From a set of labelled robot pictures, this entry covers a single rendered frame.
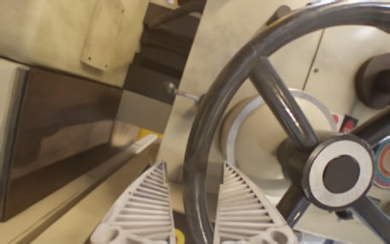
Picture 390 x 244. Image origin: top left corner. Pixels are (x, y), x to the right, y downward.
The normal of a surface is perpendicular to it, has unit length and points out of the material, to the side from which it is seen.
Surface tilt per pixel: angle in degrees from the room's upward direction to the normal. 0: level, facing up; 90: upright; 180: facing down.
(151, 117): 90
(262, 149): 97
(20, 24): 85
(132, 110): 90
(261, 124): 118
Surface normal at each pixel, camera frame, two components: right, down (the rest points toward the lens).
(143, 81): 0.00, 0.10
